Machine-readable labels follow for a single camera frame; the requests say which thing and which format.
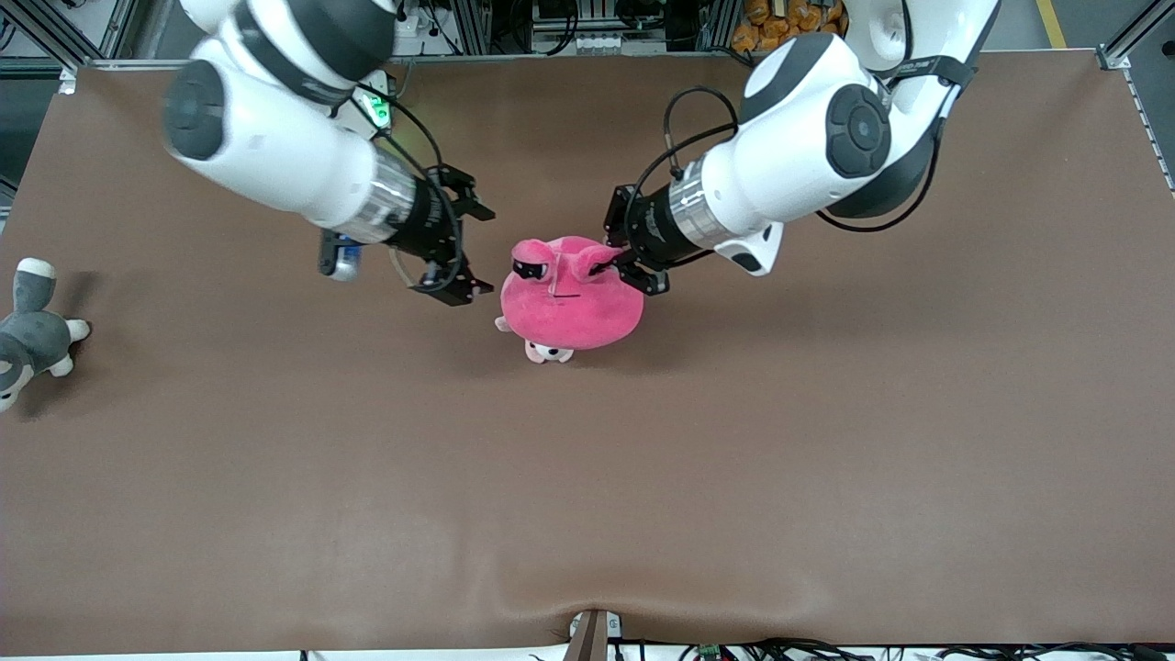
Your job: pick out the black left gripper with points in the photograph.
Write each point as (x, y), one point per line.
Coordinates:
(646, 234)

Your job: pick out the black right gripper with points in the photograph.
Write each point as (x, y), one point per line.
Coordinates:
(428, 223)

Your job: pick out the hot pink round plush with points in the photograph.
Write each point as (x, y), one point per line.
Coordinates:
(569, 298)

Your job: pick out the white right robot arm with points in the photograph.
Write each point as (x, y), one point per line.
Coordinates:
(266, 147)

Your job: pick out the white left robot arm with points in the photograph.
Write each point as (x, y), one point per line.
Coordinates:
(808, 138)

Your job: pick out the pale pink dog plush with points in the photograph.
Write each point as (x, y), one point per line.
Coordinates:
(548, 352)

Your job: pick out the white power strip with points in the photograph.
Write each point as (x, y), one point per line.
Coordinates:
(418, 20)

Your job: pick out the brown table mat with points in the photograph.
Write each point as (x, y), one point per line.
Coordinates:
(587, 505)

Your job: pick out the aluminium equipment rack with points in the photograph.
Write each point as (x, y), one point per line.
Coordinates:
(587, 23)

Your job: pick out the bag of orange items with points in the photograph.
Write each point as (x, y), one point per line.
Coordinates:
(780, 28)

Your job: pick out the grey white husky plush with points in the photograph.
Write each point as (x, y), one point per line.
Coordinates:
(32, 340)

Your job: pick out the metal table edge bracket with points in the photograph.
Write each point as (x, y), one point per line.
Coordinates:
(592, 635)

